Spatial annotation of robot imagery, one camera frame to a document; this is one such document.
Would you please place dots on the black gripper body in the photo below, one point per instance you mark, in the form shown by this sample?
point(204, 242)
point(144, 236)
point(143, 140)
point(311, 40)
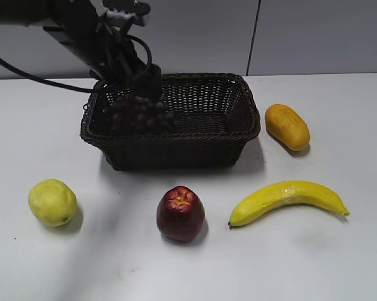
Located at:
point(108, 50)

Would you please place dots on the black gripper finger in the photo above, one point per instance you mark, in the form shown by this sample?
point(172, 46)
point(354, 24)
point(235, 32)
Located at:
point(146, 85)

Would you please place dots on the purple grape bunch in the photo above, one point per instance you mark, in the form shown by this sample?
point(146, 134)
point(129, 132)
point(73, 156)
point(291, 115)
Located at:
point(133, 115)

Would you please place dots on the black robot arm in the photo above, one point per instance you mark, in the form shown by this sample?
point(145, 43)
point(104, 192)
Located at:
point(47, 14)

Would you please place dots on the dark brown wicker basket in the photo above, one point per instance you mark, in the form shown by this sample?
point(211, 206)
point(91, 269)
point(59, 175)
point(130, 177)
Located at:
point(215, 117)

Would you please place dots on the dark red apple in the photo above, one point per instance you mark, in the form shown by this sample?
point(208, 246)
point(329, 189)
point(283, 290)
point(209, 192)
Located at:
point(180, 214)

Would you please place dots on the orange yellow mango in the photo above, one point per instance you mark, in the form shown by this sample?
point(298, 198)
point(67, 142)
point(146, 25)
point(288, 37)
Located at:
point(286, 125)

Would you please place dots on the yellow green lemon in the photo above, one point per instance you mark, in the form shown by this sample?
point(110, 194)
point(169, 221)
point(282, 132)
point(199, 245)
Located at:
point(52, 203)

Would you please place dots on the yellow banana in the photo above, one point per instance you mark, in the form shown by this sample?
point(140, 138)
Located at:
point(286, 193)

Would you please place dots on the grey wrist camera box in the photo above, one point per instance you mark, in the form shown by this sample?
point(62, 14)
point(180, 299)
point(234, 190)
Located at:
point(121, 12)

